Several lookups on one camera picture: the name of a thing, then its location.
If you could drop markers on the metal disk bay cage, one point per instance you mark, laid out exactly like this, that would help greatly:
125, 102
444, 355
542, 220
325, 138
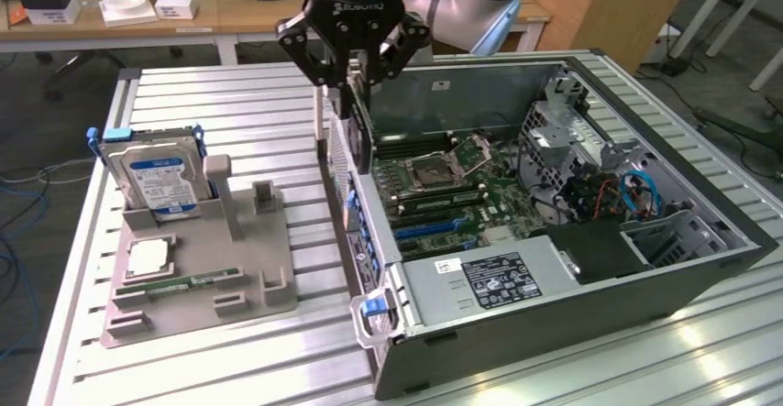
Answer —
551, 149

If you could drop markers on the black power adapter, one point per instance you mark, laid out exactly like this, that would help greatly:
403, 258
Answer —
674, 68

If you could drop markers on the green RAM stick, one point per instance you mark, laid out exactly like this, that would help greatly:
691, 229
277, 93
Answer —
177, 282

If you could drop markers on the white box with black top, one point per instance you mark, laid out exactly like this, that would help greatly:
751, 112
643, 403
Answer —
52, 14

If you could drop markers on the black open PC case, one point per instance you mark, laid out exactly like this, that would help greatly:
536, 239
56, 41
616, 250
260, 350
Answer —
551, 332

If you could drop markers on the CPU socket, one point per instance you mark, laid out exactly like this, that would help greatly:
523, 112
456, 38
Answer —
431, 170

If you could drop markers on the wooden desk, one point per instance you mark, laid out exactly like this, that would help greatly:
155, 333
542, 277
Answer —
256, 12

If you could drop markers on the metal socket cover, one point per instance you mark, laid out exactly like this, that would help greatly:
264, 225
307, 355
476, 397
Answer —
473, 151

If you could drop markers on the grey power supply unit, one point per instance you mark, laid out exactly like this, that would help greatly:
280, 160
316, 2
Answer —
428, 287

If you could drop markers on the silver chipset heatsink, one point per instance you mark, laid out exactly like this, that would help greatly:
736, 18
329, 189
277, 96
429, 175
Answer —
503, 235

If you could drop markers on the grey parts rack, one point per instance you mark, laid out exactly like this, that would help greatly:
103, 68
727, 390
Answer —
201, 314

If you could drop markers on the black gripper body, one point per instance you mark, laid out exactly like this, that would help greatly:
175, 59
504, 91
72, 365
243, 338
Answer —
355, 7

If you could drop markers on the green motherboard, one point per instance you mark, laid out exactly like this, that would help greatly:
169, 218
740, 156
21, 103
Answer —
483, 216

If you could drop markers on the white table frame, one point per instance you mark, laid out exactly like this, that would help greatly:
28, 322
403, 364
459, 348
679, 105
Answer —
728, 9

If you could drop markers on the black chair base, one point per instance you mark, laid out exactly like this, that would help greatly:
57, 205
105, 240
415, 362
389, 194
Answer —
746, 126

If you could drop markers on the white round holder box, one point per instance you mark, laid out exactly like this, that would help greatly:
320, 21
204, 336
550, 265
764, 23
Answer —
128, 12

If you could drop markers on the black installed RAM stick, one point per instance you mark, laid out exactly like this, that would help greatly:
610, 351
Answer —
440, 200

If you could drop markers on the silver CPU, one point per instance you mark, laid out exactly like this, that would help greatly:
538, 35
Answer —
149, 257

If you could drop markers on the blue expansion slot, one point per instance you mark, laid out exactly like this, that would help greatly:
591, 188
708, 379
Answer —
424, 229

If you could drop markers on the wooden cabinet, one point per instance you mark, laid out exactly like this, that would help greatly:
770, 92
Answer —
611, 7

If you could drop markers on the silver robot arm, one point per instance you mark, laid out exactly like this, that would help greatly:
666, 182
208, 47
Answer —
464, 7

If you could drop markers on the black graphics card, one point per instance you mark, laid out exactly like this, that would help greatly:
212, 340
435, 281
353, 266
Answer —
360, 149

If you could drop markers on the hard disk with blue carrier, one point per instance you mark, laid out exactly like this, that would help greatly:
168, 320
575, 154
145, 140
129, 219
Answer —
159, 177

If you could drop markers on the small white printed box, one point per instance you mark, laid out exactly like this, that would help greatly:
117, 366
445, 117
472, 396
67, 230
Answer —
173, 7

